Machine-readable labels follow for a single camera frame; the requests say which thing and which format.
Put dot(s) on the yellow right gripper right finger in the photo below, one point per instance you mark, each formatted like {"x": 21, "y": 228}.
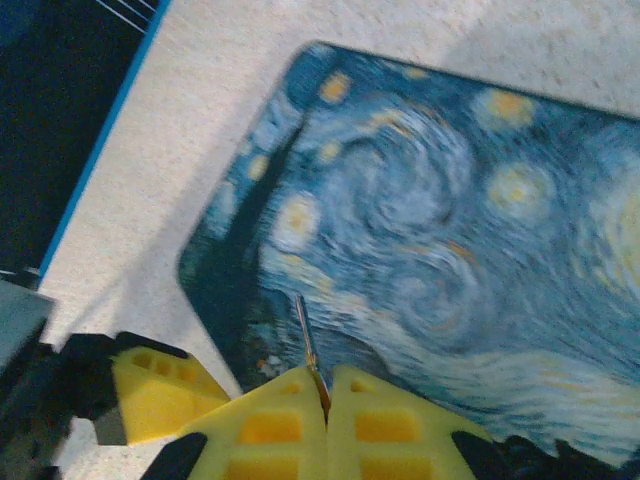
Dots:
{"x": 380, "y": 400}

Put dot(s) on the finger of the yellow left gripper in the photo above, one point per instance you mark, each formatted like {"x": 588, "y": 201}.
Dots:
{"x": 155, "y": 395}

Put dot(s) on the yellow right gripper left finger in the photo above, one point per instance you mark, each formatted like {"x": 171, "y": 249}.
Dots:
{"x": 280, "y": 400}

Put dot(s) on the starry night tin box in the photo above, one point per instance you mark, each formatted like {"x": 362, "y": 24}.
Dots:
{"x": 425, "y": 225}

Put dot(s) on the blue table edge strip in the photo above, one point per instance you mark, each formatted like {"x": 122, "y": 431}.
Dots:
{"x": 107, "y": 125}

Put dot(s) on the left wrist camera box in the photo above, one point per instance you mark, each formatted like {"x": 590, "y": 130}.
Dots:
{"x": 20, "y": 320}

